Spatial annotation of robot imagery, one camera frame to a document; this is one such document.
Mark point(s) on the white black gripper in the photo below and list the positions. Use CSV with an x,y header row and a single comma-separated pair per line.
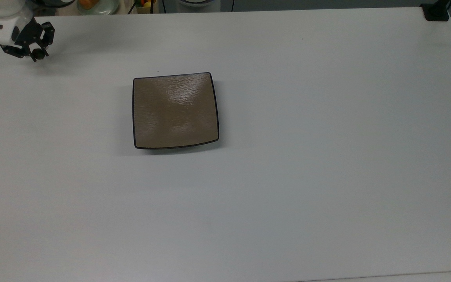
x,y
2,29

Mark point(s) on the red green strawberry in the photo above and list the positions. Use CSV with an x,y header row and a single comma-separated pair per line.
x,y
39,55

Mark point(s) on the round green plate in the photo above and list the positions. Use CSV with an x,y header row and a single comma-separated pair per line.
x,y
108,7

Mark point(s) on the square brown ceramic plate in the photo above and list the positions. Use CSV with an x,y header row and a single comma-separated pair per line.
x,y
174,111

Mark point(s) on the orange toy fruit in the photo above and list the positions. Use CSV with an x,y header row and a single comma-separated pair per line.
x,y
88,3

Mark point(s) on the white round object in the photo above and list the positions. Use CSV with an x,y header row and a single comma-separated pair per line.
x,y
198,2

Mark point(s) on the black table clamp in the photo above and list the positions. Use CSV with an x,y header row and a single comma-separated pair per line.
x,y
435,12

